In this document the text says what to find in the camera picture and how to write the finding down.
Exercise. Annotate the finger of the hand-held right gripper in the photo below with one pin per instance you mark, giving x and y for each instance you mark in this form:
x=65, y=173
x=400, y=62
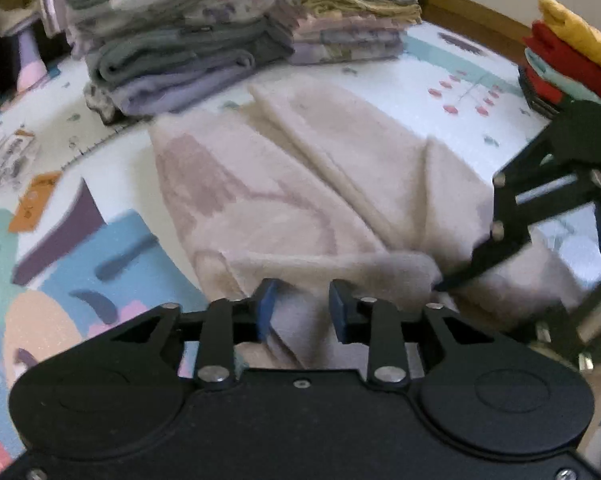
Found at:
x=595, y=335
x=510, y=210

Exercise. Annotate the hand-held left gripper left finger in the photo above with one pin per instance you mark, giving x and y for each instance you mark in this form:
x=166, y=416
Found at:
x=266, y=310

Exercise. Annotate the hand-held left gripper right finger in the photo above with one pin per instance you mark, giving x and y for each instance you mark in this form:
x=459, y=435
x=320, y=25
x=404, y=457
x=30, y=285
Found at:
x=338, y=310

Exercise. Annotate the beige knit sweater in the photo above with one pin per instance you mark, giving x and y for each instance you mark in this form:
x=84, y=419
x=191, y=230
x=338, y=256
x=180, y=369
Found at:
x=280, y=185

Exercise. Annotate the stack of pastel folded clothes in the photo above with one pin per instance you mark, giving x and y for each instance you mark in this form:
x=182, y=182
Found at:
x=350, y=25

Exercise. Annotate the stack of grey folded clothes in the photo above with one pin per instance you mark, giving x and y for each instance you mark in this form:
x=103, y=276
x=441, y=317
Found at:
x=180, y=60

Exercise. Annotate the teal folded garment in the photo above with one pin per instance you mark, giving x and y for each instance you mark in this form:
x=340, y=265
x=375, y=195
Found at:
x=568, y=89

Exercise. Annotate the black striped folded garment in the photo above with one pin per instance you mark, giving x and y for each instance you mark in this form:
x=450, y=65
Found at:
x=535, y=105

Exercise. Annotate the yellow folded sweater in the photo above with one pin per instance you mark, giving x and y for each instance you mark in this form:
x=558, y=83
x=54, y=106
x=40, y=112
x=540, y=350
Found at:
x=585, y=35

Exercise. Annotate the cartoon printed play mat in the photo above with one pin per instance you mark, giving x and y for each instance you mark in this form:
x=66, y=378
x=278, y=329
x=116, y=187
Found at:
x=120, y=160

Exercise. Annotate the orange card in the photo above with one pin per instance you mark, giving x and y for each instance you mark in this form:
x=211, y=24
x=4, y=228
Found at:
x=35, y=200

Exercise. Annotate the scattered picture cards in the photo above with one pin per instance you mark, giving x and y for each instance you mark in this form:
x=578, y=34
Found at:
x=5, y=160

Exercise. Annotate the purple pedestal stool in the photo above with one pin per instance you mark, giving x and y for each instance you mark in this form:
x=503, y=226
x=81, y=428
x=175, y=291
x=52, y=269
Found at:
x=30, y=65

